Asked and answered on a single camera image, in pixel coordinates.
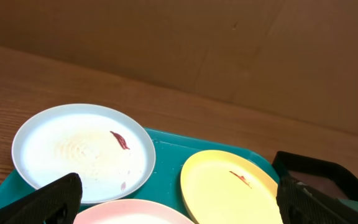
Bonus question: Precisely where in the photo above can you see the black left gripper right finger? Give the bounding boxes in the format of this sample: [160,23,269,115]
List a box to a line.
[276,176,358,224]

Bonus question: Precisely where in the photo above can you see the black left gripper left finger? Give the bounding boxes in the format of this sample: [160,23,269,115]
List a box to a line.
[0,172,83,224]

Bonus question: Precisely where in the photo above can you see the green sponge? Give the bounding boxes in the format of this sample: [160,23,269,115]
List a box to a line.
[338,198,358,212]

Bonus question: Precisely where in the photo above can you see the yellow plate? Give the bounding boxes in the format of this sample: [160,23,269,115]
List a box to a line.
[180,150,283,224]

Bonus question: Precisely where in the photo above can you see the black water tray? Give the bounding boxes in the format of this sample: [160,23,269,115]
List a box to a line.
[272,151,358,202]

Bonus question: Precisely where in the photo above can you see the light blue plate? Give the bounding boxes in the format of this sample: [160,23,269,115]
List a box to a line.
[11,103,156,205]

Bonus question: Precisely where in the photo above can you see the brown cardboard backboard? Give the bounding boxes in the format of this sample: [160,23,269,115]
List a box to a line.
[0,0,358,134]

